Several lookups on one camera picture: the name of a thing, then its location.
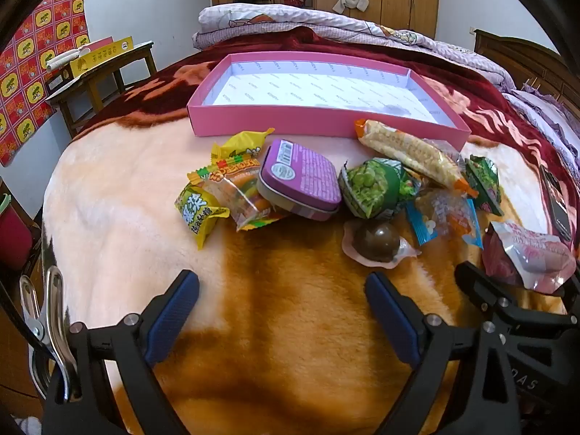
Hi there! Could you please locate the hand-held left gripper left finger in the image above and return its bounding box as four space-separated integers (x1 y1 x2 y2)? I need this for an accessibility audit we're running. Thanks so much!
43 269 200 435

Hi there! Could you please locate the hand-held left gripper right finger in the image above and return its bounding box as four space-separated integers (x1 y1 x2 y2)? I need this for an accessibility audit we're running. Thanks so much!
365 272 522 435

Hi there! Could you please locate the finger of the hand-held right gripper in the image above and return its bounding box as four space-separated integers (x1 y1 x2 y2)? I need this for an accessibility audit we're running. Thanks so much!
454 262 567 328
561 274 580 314

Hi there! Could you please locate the pink foil snack packet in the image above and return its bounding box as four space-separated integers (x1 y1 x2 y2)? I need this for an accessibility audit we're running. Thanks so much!
481 220 577 293

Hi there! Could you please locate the blue clear snack packet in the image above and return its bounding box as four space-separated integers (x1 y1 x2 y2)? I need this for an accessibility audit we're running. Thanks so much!
405 188 485 250

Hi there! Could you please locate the brown ball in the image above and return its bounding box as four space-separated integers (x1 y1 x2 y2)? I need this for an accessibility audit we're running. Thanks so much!
342 219 422 268

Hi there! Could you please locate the dark green snack packet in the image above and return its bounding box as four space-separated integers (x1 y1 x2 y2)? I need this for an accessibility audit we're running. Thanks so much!
464 155 505 217

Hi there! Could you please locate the yellow green snack packet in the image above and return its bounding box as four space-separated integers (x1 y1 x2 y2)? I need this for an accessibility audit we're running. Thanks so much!
174 181 231 250

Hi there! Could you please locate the green pea snack packet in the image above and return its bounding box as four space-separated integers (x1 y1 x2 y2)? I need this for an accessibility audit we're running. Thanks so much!
339 158 422 220

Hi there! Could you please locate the orange jelly snack packet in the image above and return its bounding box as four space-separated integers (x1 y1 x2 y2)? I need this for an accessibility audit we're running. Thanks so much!
188 156 284 232

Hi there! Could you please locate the orange noodle snack packet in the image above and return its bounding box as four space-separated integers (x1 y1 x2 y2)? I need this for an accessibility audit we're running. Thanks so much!
353 119 479 198

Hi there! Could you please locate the purple tin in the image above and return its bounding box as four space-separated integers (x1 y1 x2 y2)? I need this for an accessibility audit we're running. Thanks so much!
256 139 343 222

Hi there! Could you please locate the yellow candy packet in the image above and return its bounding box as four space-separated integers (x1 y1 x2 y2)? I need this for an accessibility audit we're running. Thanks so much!
211 128 276 161

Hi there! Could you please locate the pink cardboard box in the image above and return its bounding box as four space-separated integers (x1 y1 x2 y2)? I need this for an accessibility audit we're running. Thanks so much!
187 52 472 152

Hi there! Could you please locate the black smartphone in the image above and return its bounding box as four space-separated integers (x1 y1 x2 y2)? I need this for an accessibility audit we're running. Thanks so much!
539 164 574 243

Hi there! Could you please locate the metal spring clip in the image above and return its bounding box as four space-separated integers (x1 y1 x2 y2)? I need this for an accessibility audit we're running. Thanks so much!
18 265 80 404

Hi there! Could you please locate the red plastic bin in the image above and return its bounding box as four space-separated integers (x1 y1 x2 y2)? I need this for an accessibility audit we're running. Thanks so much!
0 192 34 273

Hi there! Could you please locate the purple frilled pillow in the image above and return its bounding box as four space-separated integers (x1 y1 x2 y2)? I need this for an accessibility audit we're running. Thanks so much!
503 86 580 168

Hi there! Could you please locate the wooden headboard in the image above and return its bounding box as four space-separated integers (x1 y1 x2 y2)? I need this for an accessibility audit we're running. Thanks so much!
471 28 580 114

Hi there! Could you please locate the wooden side table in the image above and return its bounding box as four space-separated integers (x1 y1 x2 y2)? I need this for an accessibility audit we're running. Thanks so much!
45 41 158 139

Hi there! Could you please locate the yellow cardboard box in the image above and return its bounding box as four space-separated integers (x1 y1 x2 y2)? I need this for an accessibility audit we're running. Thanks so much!
69 35 134 79

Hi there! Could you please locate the white rolled paper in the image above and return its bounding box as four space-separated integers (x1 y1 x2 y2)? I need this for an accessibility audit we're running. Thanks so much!
47 46 89 71

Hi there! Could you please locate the red and yellow patterned poster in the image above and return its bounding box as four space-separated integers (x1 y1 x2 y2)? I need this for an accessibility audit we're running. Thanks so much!
0 0 89 167

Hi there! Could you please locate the folded purple quilt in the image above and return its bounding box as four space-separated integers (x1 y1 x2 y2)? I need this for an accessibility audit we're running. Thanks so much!
192 2 517 91

